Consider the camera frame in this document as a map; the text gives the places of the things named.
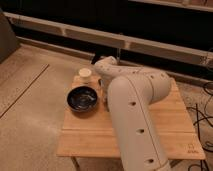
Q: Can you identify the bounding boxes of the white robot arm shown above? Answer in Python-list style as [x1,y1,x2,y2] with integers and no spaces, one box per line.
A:
[94,56,171,171]

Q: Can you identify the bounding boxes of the dark ceramic bowl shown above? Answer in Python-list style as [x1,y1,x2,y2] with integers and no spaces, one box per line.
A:
[67,86,98,112]

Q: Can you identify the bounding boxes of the white cup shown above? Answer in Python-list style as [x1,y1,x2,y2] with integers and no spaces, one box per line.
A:
[78,68,92,83]

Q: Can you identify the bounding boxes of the grey cabinet left edge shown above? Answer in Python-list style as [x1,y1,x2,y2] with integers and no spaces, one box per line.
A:
[0,8,20,63]

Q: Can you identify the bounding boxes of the black cables on floor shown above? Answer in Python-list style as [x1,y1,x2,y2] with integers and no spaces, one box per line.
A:
[186,81,213,171]

